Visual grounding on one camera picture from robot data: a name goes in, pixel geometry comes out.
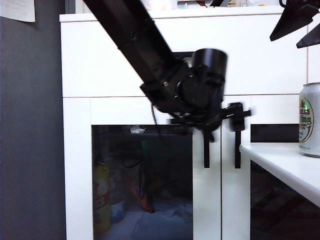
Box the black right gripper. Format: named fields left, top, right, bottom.
left=269, top=0, right=320, bottom=50

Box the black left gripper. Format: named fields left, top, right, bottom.
left=169, top=93, right=255, bottom=142

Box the black door handle bar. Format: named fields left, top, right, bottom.
left=203, top=131, right=211, bottom=169
left=234, top=129, right=242, bottom=169

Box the silver beverage can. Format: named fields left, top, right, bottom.
left=298, top=81, right=320, bottom=159

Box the white glass-panel cabinet door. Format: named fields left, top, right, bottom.
left=62, top=96, right=222, bottom=240
left=221, top=94, right=320, bottom=240

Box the white cabinet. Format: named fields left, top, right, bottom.
left=59, top=5, right=320, bottom=240

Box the narrow white drawer front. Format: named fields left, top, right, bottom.
left=306, top=13, right=320, bottom=85

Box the white crumpled bag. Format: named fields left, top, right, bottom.
left=246, top=0, right=281, bottom=7

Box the orange snack bag blue print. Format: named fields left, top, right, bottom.
left=127, top=177, right=155, bottom=214

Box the white plastic gloves bag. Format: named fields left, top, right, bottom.
left=127, top=202, right=194, bottom=240

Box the printed paper box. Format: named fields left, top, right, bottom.
left=177, top=0, right=211, bottom=9

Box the clear pump sanitizer bottle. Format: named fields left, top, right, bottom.
left=109, top=199, right=125, bottom=225

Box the wide white drawer front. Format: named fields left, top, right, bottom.
left=60, top=14, right=308, bottom=98

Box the yellow detergent bottle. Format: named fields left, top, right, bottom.
left=92, top=161, right=112, bottom=236

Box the white paper sheet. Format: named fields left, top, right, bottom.
left=0, top=0, right=36, bottom=23

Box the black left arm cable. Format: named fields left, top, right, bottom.
left=150, top=103, right=167, bottom=145

